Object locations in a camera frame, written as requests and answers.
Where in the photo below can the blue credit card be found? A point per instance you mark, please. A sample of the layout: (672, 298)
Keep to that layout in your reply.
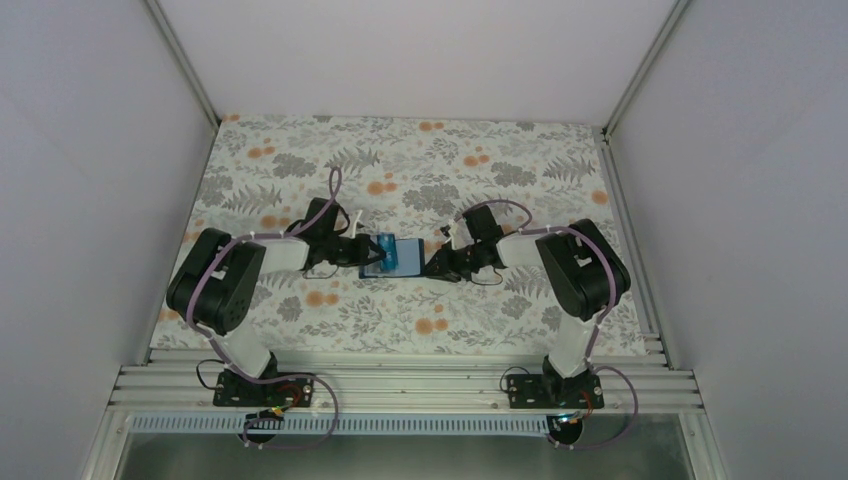
(389, 262)

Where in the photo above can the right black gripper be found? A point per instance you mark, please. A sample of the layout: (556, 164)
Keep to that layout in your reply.
(446, 266)

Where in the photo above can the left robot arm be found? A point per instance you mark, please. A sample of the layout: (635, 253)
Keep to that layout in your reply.
(214, 286)

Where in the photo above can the floral table mat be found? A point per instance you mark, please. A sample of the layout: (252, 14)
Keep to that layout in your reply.
(408, 177)

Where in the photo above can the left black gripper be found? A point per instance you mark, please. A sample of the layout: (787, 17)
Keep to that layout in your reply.
(363, 243)

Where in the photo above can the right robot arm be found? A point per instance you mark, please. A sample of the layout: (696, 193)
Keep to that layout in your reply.
(587, 278)

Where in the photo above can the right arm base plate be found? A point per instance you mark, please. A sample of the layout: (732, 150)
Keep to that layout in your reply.
(538, 392)

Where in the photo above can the perforated cable duct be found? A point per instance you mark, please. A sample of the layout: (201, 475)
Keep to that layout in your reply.
(345, 424)

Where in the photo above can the blue card holder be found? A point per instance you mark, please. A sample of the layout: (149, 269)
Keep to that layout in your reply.
(404, 258)

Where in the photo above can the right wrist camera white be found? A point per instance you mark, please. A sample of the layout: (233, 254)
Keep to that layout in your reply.
(452, 236)

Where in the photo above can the aluminium rail frame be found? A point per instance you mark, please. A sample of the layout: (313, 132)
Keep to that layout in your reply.
(179, 381)

